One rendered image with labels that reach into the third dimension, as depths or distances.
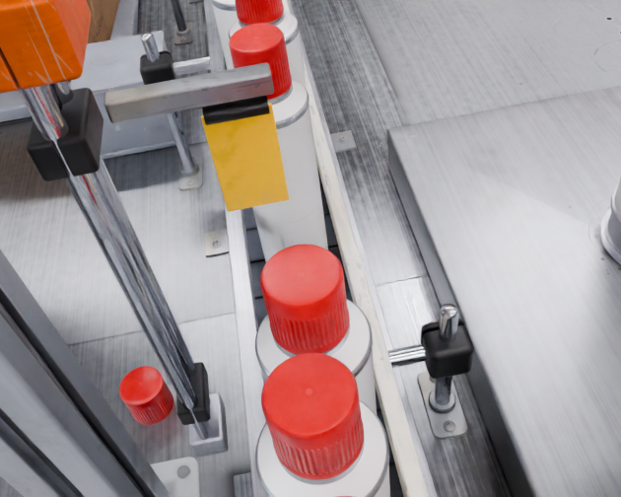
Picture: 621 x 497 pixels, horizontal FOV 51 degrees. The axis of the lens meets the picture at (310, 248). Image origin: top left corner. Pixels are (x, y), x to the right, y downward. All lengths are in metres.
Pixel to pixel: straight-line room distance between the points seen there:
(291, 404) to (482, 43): 0.70
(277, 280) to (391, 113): 0.52
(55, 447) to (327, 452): 0.16
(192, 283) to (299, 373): 0.39
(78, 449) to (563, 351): 0.32
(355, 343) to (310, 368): 0.06
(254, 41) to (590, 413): 0.31
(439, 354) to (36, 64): 0.30
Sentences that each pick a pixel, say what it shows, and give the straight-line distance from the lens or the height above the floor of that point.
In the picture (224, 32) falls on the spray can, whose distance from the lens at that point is 0.56.
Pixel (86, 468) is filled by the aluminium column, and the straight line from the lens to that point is 0.37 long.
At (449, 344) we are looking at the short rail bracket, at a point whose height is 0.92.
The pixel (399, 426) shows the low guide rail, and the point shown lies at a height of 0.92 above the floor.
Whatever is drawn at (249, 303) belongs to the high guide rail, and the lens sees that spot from 0.40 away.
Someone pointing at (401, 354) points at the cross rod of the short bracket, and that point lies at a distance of 0.43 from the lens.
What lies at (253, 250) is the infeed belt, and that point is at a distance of 0.55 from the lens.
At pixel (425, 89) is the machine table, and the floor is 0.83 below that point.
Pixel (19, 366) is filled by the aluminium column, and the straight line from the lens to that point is 0.30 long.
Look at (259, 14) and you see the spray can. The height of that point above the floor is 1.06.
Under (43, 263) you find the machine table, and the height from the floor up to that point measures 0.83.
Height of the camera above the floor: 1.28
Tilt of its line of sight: 47 degrees down
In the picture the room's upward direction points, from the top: 9 degrees counter-clockwise
